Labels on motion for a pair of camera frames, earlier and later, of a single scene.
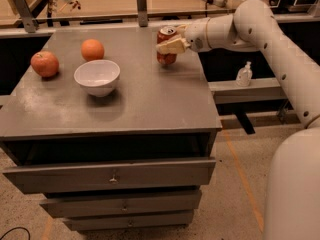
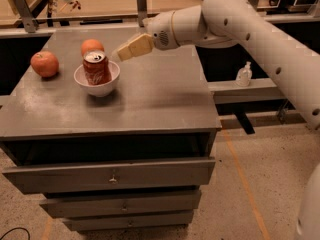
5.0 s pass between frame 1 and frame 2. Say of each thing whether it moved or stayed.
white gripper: moved
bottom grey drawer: stayed
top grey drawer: stayed
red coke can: moved
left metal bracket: stayed
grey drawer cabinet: stayed
